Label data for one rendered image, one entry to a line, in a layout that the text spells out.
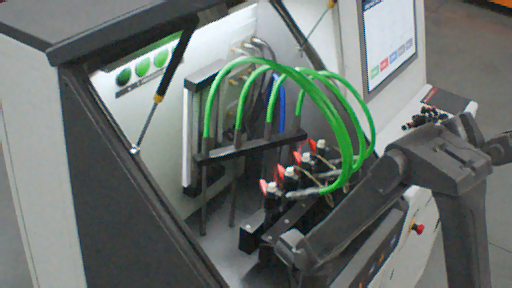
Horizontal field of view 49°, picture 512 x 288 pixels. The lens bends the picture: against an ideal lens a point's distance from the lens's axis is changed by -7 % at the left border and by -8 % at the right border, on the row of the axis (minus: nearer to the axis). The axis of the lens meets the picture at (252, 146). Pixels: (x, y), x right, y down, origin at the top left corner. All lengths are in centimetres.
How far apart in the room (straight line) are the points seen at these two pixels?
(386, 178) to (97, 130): 61
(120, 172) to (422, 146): 63
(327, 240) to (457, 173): 37
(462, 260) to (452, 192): 11
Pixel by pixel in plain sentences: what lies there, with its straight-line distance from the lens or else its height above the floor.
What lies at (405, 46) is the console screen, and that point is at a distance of 207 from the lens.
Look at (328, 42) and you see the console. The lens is 162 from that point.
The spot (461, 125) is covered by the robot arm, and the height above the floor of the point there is 139.
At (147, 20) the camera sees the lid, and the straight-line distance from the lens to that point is 94.
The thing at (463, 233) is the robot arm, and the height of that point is 150.
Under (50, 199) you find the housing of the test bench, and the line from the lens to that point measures 149.
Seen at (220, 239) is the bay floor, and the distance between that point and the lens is 169.
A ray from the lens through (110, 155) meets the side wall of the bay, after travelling 119.
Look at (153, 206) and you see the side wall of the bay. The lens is 117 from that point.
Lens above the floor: 199
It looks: 34 degrees down
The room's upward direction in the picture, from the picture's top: 5 degrees clockwise
